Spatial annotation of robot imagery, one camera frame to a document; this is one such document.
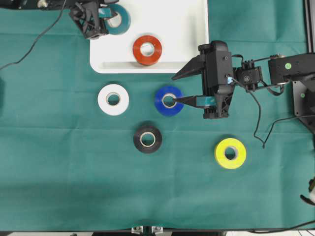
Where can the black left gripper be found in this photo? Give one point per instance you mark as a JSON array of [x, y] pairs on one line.
[[88, 17]]

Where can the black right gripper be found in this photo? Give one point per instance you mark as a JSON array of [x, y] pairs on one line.
[[215, 66]]

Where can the teal tape roll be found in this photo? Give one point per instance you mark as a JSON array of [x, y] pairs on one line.
[[119, 24]]

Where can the blue tape roll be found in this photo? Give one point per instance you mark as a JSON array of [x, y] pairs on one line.
[[163, 92]]

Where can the red tape roll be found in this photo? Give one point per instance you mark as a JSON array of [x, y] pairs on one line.
[[147, 50]]

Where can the yellow tape roll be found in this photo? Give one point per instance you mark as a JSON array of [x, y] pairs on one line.
[[239, 150]]

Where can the white tape roll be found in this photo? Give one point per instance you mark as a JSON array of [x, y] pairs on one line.
[[106, 92]]

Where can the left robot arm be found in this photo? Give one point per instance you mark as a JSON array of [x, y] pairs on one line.
[[46, 4]]

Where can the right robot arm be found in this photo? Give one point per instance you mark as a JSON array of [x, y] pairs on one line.
[[256, 45]]

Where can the black tape roll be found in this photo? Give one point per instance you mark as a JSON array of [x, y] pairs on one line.
[[143, 130]]

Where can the white plastic tray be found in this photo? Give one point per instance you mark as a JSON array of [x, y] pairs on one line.
[[179, 25]]

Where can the green table cloth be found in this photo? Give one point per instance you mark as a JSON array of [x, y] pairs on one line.
[[65, 165]]

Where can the metal table clamp bracket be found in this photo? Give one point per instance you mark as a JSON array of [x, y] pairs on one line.
[[147, 230]]

